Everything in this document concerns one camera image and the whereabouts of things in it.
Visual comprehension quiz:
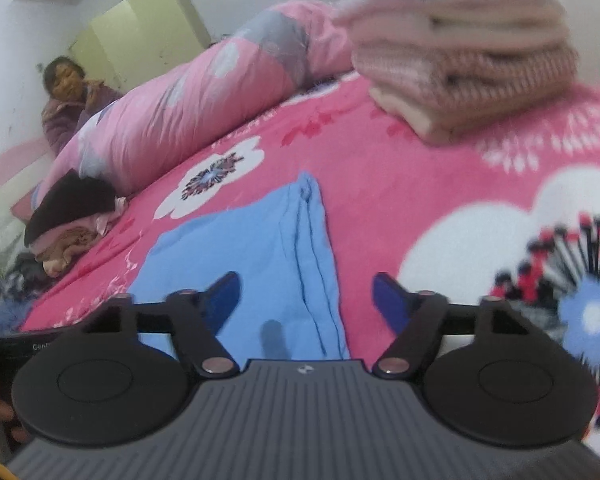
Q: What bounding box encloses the beige folded cloth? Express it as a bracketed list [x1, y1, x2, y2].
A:
[367, 85, 482, 147]

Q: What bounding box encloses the pink bed headboard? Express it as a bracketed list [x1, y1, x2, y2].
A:
[0, 137, 57, 257]

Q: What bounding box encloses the white folded cloth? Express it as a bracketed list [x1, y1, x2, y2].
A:
[332, 0, 572, 57]

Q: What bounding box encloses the tan garment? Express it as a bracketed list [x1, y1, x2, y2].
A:
[35, 227, 99, 279]

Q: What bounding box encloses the pink floral blanket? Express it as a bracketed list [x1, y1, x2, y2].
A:
[17, 72, 600, 457]

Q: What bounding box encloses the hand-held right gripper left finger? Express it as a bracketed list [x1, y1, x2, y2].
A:
[82, 271, 242, 379]

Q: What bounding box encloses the blue t-shirt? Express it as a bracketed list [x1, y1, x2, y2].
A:
[125, 171, 354, 361]

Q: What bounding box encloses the pale yellow wardrobe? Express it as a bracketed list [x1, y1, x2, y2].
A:
[70, 0, 214, 97]

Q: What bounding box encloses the pink pillow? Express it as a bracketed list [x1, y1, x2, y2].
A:
[10, 182, 47, 224]

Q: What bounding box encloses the black garment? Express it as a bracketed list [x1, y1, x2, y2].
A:
[24, 169, 119, 249]

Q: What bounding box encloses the pink grey floral duvet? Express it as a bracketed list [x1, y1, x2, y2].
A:
[52, 0, 362, 197]

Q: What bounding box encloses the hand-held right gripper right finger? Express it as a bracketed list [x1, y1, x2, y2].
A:
[371, 272, 534, 379]

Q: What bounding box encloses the plaid shirt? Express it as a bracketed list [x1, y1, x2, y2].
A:
[0, 252, 62, 337]

